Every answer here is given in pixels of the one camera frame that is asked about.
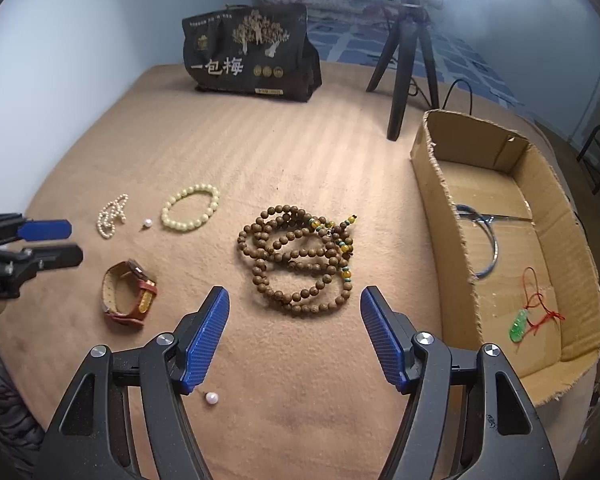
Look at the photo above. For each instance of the black tripod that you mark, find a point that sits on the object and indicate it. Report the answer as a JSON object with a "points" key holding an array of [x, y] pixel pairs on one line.
{"points": [[405, 60]]}

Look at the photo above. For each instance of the blue plaid bedsheet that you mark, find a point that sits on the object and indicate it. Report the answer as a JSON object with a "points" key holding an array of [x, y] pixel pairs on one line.
{"points": [[460, 55]]}

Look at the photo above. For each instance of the white pearl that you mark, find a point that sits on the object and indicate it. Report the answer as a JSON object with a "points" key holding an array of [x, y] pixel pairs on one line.
{"points": [[211, 398], [146, 223]]}

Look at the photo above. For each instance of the black printed bag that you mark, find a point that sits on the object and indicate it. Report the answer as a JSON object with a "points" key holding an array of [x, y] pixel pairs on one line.
{"points": [[250, 55]]}

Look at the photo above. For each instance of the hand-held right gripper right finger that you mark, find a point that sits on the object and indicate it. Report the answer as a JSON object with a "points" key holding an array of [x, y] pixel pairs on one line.
{"points": [[382, 340]]}

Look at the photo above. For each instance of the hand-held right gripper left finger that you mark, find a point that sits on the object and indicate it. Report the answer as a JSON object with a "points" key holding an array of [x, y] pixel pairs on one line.
{"points": [[207, 340]]}

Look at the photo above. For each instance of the dark grey cloth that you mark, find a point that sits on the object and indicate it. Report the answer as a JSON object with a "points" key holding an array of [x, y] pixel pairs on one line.
{"points": [[4, 410]]}

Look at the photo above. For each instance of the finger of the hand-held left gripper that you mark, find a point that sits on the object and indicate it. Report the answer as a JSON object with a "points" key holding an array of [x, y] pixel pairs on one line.
{"points": [[54, 257], [44, 230]]}

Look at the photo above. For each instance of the cardboard box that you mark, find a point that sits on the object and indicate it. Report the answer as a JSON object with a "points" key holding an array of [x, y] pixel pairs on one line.
{"points": [[520, 280]]}

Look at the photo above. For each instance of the brown leather wrist watch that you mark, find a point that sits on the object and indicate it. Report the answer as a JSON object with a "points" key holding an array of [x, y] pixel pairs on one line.
{"points": [[142, 295]]}

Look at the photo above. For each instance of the silver bangle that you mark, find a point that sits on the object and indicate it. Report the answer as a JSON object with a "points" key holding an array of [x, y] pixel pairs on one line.
{"points": [[495, 245]]}

